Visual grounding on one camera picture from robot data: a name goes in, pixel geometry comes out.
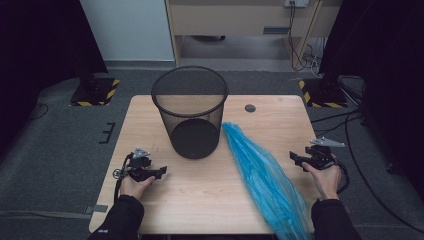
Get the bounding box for left hand-held gripper cable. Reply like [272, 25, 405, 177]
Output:
[113, 153, 134, 205]

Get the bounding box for right hand-held gripper cable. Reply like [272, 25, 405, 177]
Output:
[334, 159, 351, 195]

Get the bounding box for grey floor tape strip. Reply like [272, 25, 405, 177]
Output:
[84, 204, 110, 215]

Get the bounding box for light wooden desk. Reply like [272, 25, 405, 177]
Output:
[165, 0, 344, 67]

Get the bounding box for person's left hand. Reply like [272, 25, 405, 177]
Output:
[119, 174, 157, 201]

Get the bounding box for blue plastic bag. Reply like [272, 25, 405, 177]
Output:
[221, 121, 314, 240]

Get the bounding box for black tripod legs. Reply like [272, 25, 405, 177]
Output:
[335, 75, 367, 105]

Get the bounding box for black curtain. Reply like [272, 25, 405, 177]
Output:
[318, 0, 424, 191]
[0, 0, 109, 153]

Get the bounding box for hand-held gripper cable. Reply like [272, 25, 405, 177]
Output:
[113, 153, 134, 205]
[334, 159, 351, 195]

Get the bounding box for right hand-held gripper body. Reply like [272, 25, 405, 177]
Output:
[305, 137, 346, 171]

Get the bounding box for black mesh wastebasket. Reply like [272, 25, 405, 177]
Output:
[150, 65, 230, 160]

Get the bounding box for person's right hand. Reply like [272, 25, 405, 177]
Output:
[301, 161, 342, 201]

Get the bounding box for long black floor cable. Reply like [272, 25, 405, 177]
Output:
[344, 112, 424, 235]

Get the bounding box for black hanging desk cables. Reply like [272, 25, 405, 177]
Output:
[287, 0, 323, 73]

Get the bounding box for thin black floor cable loop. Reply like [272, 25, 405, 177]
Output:
[29, 102, 50, 122]

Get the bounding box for black stand base striped tape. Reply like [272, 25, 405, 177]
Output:
[69, 77, 121, 108]
[298, 78, 350, 109]

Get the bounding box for white power strip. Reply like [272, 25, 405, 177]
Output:
[283, 0, 310, 9]

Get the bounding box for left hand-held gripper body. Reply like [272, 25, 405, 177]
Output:
[112, 147, 158, 183]

